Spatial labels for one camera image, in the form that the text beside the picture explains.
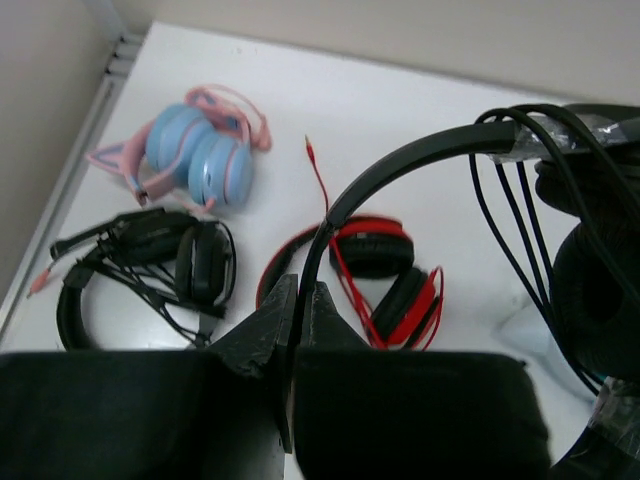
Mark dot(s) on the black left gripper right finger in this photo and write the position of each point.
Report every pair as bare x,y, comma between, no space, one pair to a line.
325,334

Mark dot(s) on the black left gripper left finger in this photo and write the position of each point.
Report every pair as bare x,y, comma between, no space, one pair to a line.
259,348

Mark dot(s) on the black taped headphones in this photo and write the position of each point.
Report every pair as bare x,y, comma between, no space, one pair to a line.
380,414

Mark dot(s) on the red and black headphones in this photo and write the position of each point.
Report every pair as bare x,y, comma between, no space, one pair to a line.
398,303

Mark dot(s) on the teal and white headphones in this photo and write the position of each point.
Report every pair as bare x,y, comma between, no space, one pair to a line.
526,332

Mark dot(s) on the blue and pink headphones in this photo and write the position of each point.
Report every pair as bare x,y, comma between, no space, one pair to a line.
204,144

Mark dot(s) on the black gaming headset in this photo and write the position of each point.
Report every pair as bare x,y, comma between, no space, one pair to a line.
165,257

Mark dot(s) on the aluminium table rail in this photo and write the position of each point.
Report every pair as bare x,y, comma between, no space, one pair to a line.
116,72

